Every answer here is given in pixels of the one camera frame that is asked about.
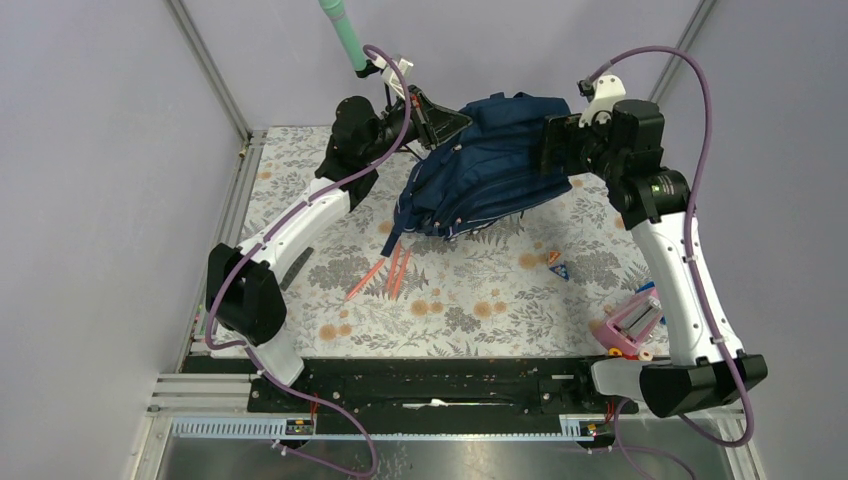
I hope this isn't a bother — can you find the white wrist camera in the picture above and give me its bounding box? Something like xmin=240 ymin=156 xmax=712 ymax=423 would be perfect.
xmin=578 ymin=74 xmax=626 ymax=128
xmin=371 ymin=54 xmax=414 ymax=99

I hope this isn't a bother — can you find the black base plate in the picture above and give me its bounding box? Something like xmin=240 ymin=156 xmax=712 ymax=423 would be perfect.
xmin=182 ymin=356 xmax=641 ymax=435

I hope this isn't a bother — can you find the pink tape roll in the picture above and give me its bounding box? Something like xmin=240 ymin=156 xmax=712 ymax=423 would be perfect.
xmin=589 ymin=291 xmax=663 ymax=353

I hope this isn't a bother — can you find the aluminium frame rail right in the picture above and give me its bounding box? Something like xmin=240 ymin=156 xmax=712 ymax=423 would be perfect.
xmin=645 ymin=0 xmax=720 ymax=107

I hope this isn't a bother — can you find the navy blue backpack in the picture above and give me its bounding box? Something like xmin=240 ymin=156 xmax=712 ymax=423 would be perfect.
xmin=381 ymin=93 xmax=572 ymax=257

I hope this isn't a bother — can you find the orange pen upper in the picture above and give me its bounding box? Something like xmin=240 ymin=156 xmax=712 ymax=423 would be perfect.
xmin=345 ymin=257 xmax=386 ymax=301

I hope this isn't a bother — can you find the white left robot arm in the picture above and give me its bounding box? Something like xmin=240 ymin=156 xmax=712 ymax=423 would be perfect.
xmin=205 ymin=86 xmax=472 ymax=411

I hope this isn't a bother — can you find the aluminium frame rail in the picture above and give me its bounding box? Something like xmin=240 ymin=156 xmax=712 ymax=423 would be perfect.
xmin=165 ymin=0 xmax=270 ymax=359
xmin=645 ymin=0 xmax=720 ymax=107

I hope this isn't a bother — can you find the blue triangle sticker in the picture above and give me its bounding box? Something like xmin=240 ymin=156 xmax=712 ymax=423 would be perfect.
xmin=548 ymin=264 xmax=570 ymax=281

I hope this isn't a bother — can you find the grey studded building baseplate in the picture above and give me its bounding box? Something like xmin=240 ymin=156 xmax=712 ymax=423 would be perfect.
xmin=279 ymin=247 xmax=314 ymax=292

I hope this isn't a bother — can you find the green microphone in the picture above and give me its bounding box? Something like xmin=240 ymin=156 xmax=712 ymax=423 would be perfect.
xmin=318 ymin=0 xmax=368 ymax=78

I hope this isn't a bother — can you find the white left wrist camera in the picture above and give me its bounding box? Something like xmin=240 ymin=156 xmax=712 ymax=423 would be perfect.
xmin=371 ymin=54 xmax=414 ymax=99

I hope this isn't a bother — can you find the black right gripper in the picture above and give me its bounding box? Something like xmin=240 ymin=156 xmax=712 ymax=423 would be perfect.
xmin=529 ymin=108 xmax=625 ymax=183

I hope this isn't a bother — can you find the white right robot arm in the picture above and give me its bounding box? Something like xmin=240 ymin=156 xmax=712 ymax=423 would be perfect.
xmin=538 ymin=99 xmax=768 ymax=421

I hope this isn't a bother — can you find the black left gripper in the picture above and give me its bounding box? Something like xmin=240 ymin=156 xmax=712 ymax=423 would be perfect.
xmin=361 ymin=84 xmax=470 ymax=163

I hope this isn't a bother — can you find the blue toy block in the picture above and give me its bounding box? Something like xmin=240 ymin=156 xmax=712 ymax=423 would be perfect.
xmin=635 ymin=281 xmax=656 ymax=294

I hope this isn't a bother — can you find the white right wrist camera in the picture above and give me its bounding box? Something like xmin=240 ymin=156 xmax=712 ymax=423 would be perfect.
xmin=578 ymin=74 xmax=626 ymax=128

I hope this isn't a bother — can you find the aluminium frame rail left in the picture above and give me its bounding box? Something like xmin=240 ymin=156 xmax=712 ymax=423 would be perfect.
xmin=165 ymin=0 xmax=270 ymax=359

